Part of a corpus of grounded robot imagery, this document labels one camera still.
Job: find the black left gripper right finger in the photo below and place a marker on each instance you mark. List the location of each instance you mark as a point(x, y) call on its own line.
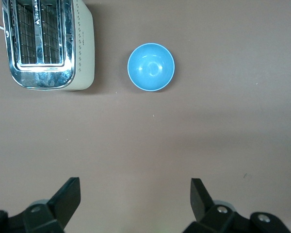
point(203, 208)

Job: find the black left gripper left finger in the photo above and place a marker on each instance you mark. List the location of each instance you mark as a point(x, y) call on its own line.
point(63, 201)

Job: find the blue bowl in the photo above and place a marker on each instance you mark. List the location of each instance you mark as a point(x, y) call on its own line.
point(150, 68)

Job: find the brown table mat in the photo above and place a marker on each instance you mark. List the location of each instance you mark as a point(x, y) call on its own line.
point(145, 136)

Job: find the cream and chrome toaster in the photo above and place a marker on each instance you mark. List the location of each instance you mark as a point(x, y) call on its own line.
point(85, 48)

